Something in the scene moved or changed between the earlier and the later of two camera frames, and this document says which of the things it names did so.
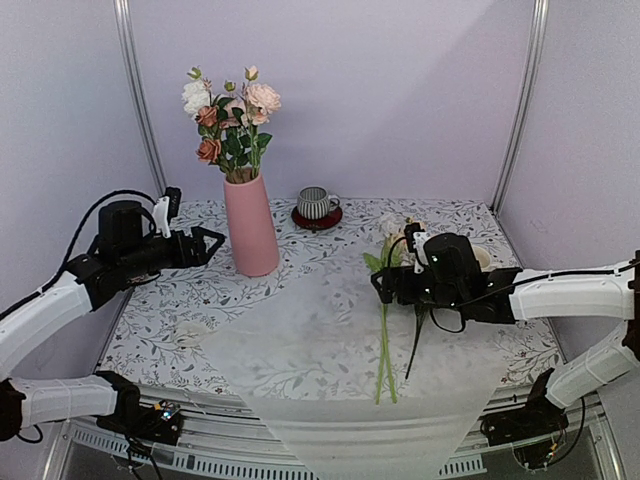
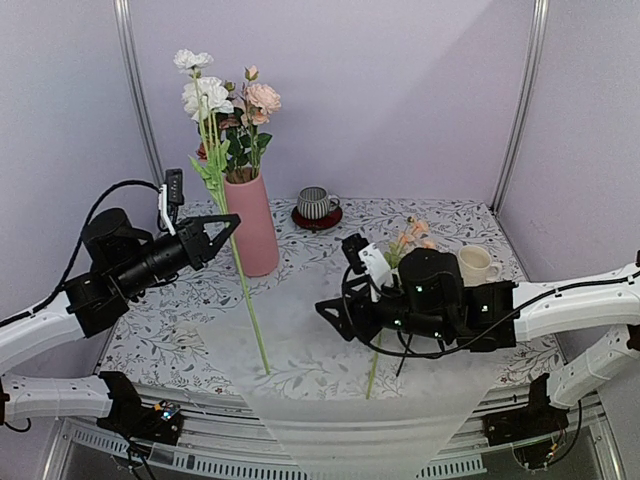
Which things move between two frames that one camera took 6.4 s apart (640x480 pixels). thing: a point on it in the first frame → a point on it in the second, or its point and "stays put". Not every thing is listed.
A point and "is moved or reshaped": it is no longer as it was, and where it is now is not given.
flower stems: x=407 y=255 is moved or reshaped
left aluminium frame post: x=125 y=27 stays put
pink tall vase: x=254 y=242 stays put
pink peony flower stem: x=236 y=150 stays put
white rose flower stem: x=391 y=224 → x=204 y=98
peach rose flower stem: x=260 y=102 stays put
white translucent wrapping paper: x=361 y=389 stays put
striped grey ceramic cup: x=314 y=202 stays put
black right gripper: x=406 y=295 → x=345 y=326
